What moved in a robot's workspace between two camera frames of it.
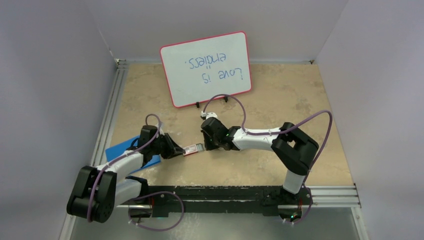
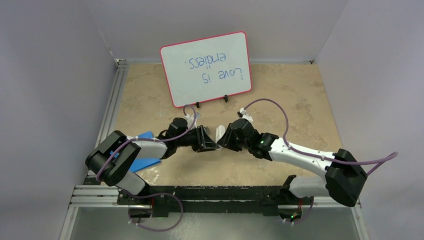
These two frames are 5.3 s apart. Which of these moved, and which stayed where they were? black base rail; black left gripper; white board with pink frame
Moved: black left gripper
Stayed: black base rail; white board with pink frame
